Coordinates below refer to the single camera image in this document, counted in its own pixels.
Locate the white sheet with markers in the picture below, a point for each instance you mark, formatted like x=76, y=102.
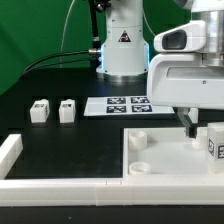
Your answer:
x=123, y=105

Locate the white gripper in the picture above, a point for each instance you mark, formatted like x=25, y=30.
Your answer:
x=181, y=80

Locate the black pole with connector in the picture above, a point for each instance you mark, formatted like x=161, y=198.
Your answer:
x=94, y=7

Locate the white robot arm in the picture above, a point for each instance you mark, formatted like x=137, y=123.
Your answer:
x=125, y=55

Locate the white L-shaped fence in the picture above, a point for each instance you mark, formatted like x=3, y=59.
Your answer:
x=150, y=189

